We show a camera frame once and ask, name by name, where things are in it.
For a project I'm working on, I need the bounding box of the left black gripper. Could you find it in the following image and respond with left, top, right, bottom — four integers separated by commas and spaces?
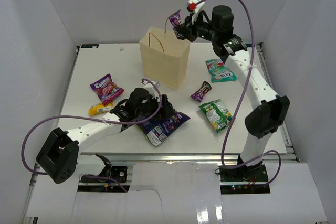
135, 94, 175, 120

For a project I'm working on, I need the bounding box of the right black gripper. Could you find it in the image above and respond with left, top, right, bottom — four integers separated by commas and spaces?
178, 10, 220, 43

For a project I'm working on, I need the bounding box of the small purple candy pack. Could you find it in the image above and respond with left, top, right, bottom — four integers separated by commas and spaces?
168, 9, 181, 28

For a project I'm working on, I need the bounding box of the dark blue snack bag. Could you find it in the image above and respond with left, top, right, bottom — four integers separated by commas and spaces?
137, 101, 190, 147

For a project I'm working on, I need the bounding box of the purple skittles pack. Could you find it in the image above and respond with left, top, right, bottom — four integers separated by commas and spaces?
190, 81, 212, 102

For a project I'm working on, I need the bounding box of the green chips bag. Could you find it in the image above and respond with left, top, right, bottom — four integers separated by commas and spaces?
199, 99, 233, 133

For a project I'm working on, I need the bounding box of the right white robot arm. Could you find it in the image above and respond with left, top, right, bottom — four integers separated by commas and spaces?
175, 3, 290, 182

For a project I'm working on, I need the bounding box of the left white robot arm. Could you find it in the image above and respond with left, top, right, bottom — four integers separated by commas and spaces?
37, 88, 174, 184

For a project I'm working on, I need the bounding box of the beige paper bag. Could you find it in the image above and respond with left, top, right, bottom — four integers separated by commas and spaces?
139, 27, 190, 90

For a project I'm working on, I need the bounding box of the teal candy bag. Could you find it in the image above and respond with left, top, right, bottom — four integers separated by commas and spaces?
205, 59, 237, 83

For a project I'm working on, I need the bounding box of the purple pink gummy bag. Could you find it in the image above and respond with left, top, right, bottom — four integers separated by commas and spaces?
90, 74, 124, 106

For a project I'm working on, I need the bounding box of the yellow snack pack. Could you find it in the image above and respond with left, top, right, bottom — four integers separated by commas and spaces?
88, 101, 113, 116

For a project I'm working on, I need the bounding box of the left blue table label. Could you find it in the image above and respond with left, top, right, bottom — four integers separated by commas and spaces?
81, 44, 99, 48

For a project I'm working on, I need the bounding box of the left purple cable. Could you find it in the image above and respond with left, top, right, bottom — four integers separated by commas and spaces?
20, 78, 163, 193

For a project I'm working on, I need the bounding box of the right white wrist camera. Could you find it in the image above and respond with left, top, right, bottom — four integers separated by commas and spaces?
187, 0, 205, 24

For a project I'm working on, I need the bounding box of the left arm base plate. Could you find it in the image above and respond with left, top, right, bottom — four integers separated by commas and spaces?
80, 166, 128, 183

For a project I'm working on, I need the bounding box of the aluminium frame rail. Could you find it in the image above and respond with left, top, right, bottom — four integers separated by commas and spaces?
46, 153, 297, 163

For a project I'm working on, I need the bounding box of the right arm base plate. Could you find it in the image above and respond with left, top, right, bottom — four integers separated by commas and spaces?
215, 165, 269, 182

